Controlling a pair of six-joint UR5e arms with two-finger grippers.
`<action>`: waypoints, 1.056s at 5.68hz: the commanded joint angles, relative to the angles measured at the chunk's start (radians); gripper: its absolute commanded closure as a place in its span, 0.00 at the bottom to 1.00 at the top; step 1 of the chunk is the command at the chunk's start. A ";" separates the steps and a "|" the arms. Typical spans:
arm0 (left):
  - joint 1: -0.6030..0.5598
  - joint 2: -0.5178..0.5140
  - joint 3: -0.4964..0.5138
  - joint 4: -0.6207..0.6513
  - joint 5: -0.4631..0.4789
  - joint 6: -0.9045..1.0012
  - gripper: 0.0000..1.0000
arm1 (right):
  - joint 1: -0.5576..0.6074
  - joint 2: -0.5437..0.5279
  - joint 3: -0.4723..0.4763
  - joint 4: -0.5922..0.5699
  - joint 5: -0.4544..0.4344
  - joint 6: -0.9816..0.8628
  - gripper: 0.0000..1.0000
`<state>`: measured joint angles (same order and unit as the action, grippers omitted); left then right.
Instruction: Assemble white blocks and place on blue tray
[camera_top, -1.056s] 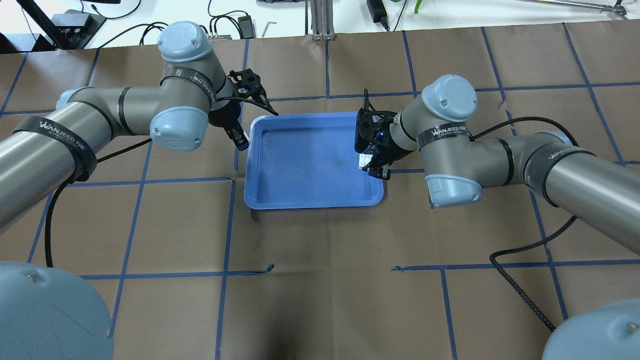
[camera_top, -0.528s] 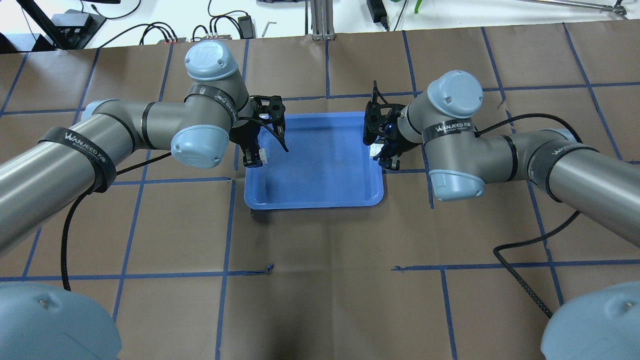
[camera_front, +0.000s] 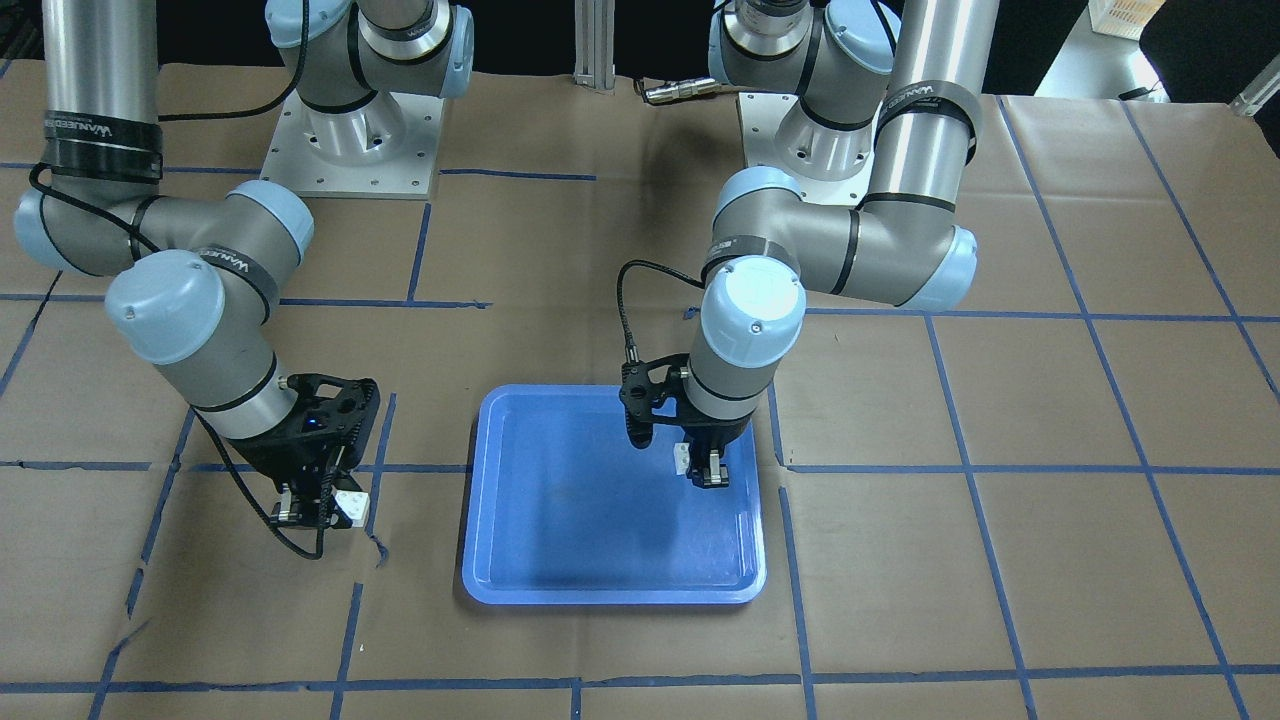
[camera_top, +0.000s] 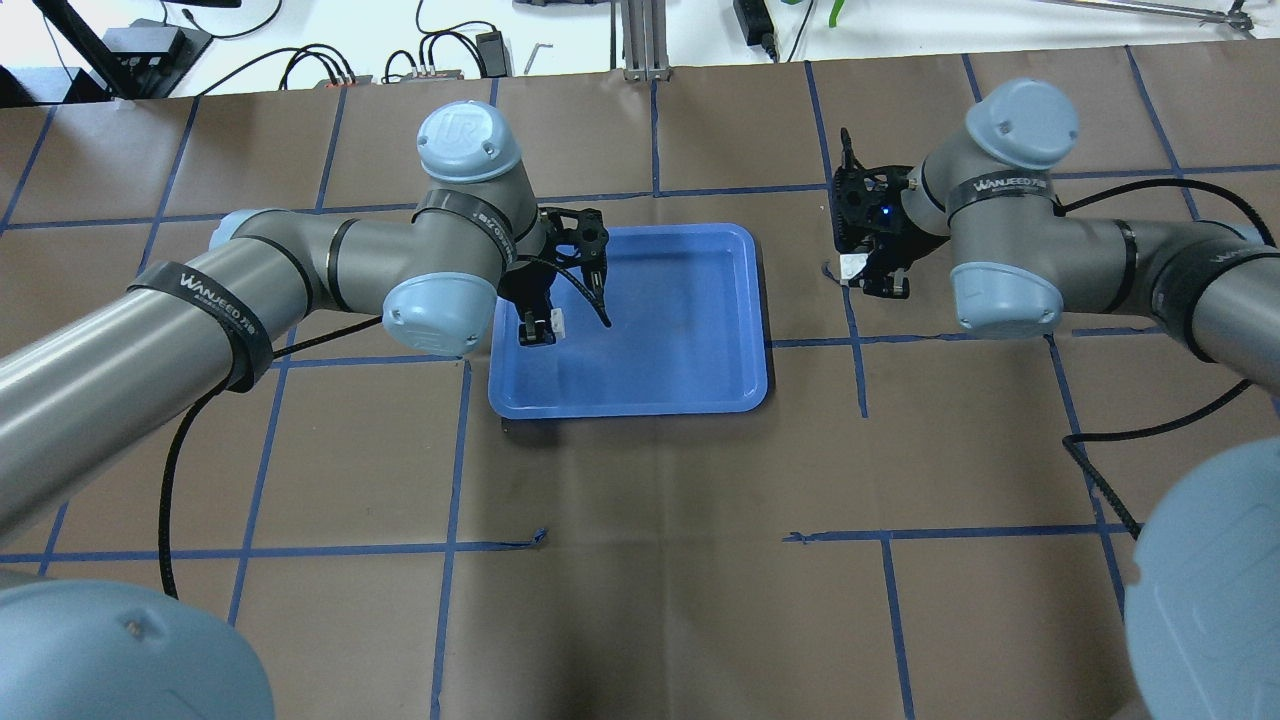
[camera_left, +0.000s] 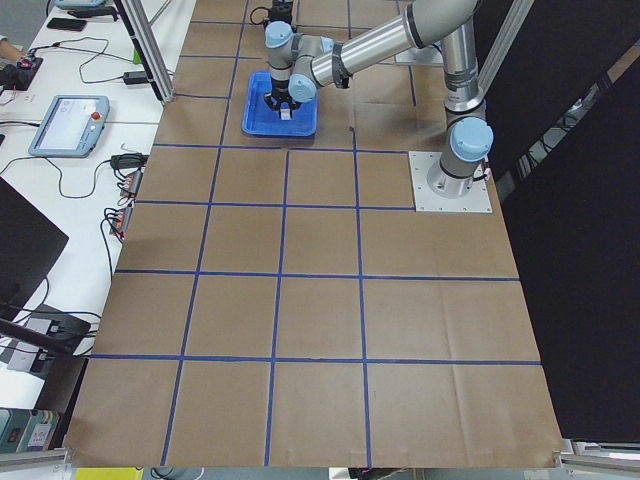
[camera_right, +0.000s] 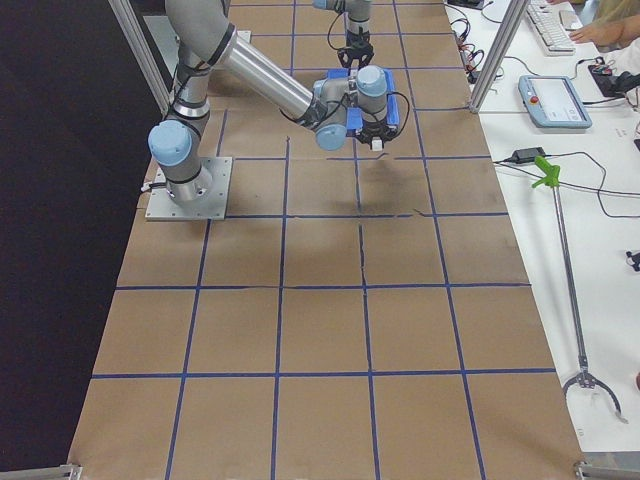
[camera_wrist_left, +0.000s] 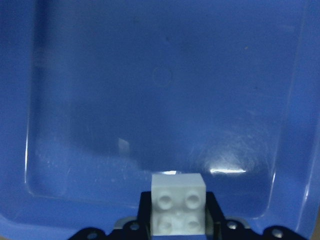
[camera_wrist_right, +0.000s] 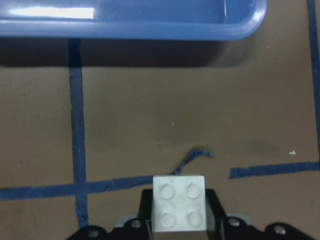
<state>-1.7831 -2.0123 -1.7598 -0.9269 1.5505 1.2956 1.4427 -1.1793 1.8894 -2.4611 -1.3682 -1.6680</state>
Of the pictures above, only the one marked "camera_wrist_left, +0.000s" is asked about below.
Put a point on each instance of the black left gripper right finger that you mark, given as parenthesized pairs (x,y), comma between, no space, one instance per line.
(219,227)

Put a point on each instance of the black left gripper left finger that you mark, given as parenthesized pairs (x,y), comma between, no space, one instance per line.
(137,229)

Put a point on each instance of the white block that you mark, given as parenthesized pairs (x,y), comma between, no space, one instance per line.
(178,205)

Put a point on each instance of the blue plastic tray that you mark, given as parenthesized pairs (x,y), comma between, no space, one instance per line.
(96,96)

